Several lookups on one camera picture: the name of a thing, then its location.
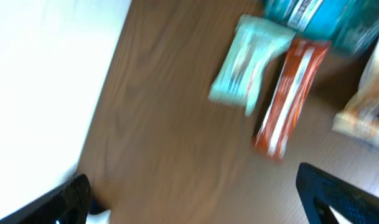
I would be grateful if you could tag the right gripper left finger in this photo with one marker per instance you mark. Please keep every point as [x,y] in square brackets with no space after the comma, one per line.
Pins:
[68,203]

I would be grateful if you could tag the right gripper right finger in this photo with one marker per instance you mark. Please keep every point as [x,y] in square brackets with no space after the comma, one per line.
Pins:
[321,192]

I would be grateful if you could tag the yellow snack bag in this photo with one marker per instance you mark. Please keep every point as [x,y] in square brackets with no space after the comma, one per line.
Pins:
[360,117]

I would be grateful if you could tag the orange snack bar wrapper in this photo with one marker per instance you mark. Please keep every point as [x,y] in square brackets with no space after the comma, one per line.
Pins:
[301,64]

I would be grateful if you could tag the light green wet wipes pack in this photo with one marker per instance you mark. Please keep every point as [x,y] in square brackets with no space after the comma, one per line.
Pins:
[256,42]

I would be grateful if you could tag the teal mouthwash bottle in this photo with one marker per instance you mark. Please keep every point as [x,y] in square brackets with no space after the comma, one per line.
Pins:
[351,25]

